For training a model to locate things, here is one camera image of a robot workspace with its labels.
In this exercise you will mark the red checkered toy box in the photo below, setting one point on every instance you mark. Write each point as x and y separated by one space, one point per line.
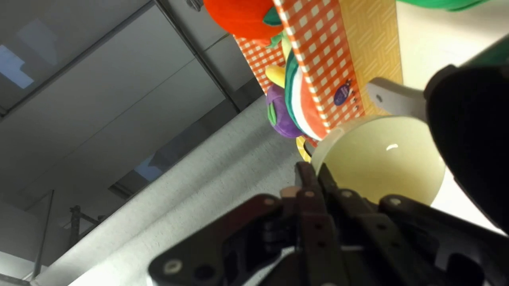
328 53

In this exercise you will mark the black pan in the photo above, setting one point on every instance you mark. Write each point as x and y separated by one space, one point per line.
471 132

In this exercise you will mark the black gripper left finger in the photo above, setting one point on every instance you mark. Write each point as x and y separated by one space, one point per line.
239 239

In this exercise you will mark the glossy red orange toy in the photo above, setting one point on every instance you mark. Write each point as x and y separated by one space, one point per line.
239 16

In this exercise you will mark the purple toy vegetable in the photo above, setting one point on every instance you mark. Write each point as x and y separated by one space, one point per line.
280 113

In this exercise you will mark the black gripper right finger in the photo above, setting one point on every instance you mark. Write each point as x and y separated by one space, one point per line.
414 243

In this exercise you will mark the green round toy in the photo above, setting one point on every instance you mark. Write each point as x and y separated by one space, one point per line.
446 3

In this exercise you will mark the yellow toy fruit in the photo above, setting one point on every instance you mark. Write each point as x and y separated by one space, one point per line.
276 73

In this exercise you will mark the toy watermelon slice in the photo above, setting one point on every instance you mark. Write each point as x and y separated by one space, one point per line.
303 105

